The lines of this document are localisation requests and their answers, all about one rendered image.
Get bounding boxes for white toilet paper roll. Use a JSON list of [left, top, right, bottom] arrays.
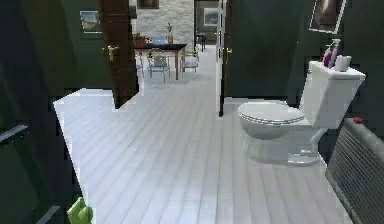
[[334, 55, 353, 73]]

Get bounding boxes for tall slim vase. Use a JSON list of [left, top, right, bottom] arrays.
[[166, 22, 174, 45]]

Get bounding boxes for dark framed wall picture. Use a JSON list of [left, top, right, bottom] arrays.
[[308, 0, 347, 35]]

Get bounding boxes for dark small table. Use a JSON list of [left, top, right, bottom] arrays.
[[196, 32, 207, 52]]

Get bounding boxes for dark wooden dining table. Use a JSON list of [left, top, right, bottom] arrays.
[[134, 43, 188, 81]]

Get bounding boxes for green cloth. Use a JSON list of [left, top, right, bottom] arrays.
[[66, 196, 94, 224]]

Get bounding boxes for grey framed wall picture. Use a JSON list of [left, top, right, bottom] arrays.
[[203, 7, 219, 27]]

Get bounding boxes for blue seat metal chair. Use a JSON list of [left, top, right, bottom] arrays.
[[146, 48, 172, 83], [181, 45, 201, 78]]

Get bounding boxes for dark brown room door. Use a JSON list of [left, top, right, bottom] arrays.
[[98, 0, 140, 110]]

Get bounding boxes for white framed wall picture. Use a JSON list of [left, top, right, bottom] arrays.
[[79, 10, 103, 34]]

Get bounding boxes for brown box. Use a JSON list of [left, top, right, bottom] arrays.
[[133, 33, 146, 48]]

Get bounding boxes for grey mesh laundry basket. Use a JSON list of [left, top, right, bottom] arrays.
[[325, 117, 384, 224]]

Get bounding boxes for purple spray bottle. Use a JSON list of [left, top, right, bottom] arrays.
[[322, 38, 342, 69]]

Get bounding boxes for grey towel bar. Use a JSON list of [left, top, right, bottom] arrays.
[[0, 124, 29, 144]]

